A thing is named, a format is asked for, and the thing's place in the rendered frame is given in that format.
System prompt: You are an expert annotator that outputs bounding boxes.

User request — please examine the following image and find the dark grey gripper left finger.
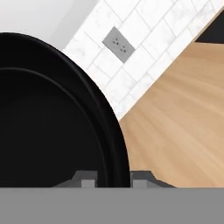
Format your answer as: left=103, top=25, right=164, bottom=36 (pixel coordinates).
left=52, top=170, right=98, bottom=189

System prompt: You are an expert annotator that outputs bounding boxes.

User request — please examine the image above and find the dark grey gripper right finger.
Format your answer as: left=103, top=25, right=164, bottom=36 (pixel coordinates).
left=129, top=171, right=177, bottom=189

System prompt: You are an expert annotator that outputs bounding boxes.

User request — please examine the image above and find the black bowl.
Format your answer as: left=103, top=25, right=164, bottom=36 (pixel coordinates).
left=0, top=31, right=131, bottom=188

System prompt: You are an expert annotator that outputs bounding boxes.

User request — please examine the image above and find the dark cabinet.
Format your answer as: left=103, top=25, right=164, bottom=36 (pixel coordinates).
left=194, top=10, right=224, bottom=45

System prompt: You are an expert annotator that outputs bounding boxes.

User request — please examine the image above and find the grey wall socket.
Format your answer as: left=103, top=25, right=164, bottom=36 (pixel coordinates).
left=101, top=25, right=137, bottom=64

